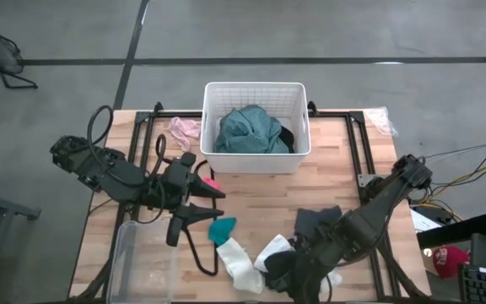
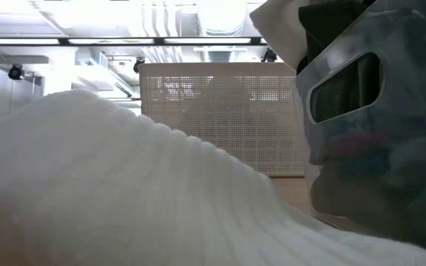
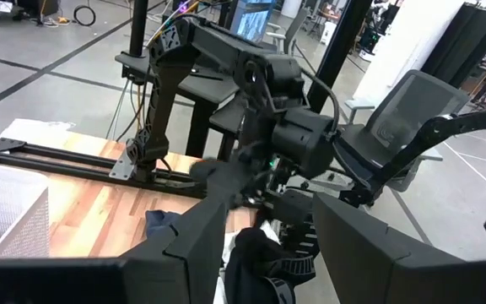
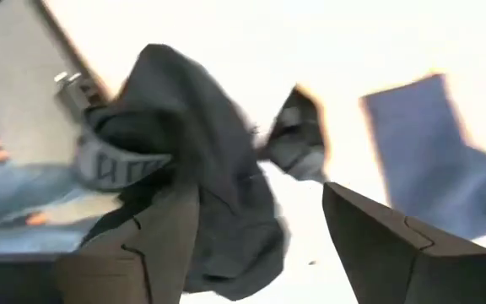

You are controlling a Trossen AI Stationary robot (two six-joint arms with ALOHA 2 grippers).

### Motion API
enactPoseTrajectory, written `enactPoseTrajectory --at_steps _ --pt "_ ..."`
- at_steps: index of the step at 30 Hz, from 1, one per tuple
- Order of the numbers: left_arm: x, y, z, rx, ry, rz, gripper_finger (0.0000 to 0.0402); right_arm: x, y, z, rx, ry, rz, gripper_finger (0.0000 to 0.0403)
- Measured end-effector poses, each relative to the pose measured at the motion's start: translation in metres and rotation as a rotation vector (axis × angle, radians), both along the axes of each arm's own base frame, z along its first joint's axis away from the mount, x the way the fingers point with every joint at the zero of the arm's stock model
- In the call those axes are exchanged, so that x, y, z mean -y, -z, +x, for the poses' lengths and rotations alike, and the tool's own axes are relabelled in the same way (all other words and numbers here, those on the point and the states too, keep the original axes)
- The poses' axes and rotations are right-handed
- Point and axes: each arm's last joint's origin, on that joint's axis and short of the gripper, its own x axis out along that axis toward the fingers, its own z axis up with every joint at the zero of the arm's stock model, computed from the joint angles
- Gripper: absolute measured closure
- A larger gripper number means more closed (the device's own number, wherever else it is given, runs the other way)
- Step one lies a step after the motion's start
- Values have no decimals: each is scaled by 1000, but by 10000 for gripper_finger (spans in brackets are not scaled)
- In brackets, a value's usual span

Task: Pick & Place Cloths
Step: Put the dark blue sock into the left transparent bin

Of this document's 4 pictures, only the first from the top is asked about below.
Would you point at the navy blue cloth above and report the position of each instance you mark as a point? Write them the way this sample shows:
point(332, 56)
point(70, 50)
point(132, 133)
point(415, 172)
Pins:
point(310, 217)

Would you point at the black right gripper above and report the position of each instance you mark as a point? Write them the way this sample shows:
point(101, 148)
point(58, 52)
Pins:
point(314, 262)

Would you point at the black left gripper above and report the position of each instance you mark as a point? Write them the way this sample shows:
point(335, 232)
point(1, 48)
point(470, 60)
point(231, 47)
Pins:
point(177, 181)

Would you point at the small teal sock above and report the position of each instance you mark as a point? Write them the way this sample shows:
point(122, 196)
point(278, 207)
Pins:
point(221, 230)

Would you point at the small black cloth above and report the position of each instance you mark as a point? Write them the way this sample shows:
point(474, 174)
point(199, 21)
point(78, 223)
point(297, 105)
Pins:
point(279, 270)

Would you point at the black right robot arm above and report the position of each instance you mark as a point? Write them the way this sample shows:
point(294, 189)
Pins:
point(378, 202)

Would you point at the black desk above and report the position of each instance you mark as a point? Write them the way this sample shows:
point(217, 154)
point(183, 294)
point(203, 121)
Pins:
point(449, 232)

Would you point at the black metal table frame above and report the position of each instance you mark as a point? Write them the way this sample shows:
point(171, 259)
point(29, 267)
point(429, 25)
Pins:
point(358, 116)

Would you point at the white plastic laundry basket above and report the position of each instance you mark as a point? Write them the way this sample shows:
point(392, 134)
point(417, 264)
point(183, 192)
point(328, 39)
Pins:
point(260, 162)

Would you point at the teal polka dot cloth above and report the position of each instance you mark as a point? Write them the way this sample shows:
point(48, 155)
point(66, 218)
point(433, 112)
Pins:
point(251, 131)

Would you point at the black keyboard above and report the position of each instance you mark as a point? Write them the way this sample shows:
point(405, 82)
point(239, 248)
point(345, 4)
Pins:
point(483, 289)

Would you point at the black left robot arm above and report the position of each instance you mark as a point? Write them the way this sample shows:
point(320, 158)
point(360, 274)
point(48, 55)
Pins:
point(116, 177)

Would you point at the large clear plastic bin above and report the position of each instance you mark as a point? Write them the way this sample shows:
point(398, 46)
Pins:
point(142, 262)

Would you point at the white cloth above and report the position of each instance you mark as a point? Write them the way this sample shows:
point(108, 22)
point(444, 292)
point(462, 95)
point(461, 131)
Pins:
point(274, 249)
point(331, 280)

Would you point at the white ribbed sock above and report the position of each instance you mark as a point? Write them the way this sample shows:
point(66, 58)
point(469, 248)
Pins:
point(241, 268)

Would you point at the red cap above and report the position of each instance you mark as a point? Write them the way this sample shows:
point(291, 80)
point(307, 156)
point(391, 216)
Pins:
point(449, 259)

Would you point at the light pink cloth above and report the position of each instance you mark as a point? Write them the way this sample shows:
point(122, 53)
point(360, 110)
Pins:
point(184, 128)

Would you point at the hot pink sock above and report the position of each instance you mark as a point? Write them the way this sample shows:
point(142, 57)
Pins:
point(214, 183)

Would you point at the clear plastic bag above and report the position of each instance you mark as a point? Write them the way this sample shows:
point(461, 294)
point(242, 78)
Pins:
point(380, 120)

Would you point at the large black garment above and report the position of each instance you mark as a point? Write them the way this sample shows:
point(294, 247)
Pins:
point(287, 139)

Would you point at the white paper sheet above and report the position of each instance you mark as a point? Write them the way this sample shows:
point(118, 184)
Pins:
point(422, 221)

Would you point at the black velvet clothes hanger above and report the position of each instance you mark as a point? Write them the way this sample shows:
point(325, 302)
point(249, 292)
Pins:
point(196, 257)

